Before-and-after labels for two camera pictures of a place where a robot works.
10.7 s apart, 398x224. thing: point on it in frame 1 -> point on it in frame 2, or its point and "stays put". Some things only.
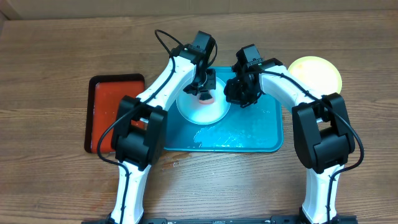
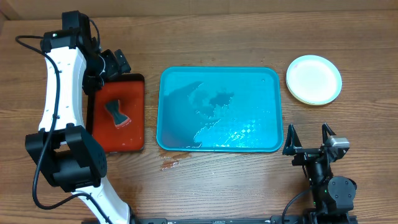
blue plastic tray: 255,127 stays put
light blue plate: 189,107 -> 314,79
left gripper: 211,83 -> 114,65
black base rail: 247,219 stays put
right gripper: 234,97 -> 292,146
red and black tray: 104,95 stays put
